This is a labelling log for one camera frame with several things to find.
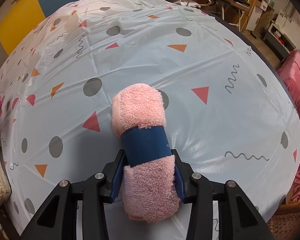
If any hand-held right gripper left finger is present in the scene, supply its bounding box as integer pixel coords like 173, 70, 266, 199
22, 149, 126, 240

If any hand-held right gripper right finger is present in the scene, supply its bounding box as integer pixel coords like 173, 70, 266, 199
171, 149, 275, 240

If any pink towel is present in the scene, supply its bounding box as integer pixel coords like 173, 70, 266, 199
111, 82, 183, 223

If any wicker chair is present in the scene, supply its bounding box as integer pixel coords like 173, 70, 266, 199
266, 195, 300, 240

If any pink blanket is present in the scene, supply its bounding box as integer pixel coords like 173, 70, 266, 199
277, 49, 300, 205

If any low grey cabinet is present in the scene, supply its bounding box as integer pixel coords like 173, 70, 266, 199
262, 21, 297, 60

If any white cabinet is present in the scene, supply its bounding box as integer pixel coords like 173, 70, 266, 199
246, 0, 275, 32

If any wooden folding chair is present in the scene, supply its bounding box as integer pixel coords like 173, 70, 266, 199
219, 0, 259, 32

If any white leaf print board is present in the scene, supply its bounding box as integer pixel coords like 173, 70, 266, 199
275, 10, 300, 34

